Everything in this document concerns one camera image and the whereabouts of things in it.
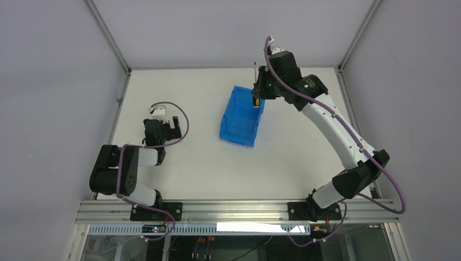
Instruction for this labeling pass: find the black yellow screwdriver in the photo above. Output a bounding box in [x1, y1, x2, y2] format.
[252, 61, 260, 108]

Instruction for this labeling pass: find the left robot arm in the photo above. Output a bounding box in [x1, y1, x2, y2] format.
[89, 116, 182, 209]

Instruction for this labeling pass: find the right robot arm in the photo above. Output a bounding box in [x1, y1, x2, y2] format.
[252, 47, 390, 221]

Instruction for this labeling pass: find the blue plastic bin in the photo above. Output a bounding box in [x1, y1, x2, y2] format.
[219, 86, 265, 147]

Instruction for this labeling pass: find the small green circuit board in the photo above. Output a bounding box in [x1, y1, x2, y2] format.
[141, 225, 167, 234]

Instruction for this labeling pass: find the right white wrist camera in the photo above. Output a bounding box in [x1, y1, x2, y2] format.
[266, 36, 285, 56]

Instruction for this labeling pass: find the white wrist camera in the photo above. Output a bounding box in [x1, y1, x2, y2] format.
[149, 104, 168, 121]
[266, 36, 285, 56]

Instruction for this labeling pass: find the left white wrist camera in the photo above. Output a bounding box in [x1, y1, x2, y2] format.
[149, 104, 168, 121]

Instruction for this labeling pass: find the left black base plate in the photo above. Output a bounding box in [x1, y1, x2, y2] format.
[129, 202, 183, 221]

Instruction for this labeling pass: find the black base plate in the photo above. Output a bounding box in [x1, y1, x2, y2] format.
[129, 202, 183, 221]
[287, 201, 342, 222]

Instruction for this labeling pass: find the slotted grey cable duct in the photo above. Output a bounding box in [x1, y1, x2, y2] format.
[88, 222, 311, 236]

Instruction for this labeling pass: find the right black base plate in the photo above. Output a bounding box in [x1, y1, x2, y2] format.
[287, 201, 342, 222]

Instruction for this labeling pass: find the aluminium front rail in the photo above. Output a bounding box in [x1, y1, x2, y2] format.
[76, 198, 399, 224]

